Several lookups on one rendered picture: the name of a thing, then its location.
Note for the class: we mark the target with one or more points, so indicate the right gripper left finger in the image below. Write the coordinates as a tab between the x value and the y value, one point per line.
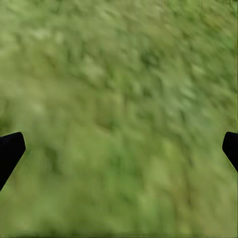
12	147

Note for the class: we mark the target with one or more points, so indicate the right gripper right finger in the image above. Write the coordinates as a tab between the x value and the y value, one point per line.
230	148

